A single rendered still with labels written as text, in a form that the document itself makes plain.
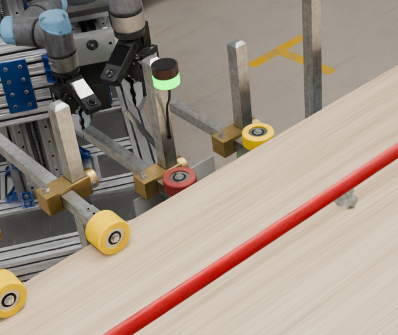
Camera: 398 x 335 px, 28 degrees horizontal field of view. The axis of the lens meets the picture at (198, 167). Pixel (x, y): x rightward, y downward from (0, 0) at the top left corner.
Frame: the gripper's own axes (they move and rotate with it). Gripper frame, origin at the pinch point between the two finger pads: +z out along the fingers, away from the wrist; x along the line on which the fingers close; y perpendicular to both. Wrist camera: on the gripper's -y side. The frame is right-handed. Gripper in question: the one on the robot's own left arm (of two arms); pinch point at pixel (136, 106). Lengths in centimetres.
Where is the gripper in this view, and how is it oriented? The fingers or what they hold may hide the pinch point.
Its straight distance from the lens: 196.9
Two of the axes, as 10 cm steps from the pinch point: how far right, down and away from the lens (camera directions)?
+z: 1.0, 8.0, 5.9
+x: -8.6, -2.3, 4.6
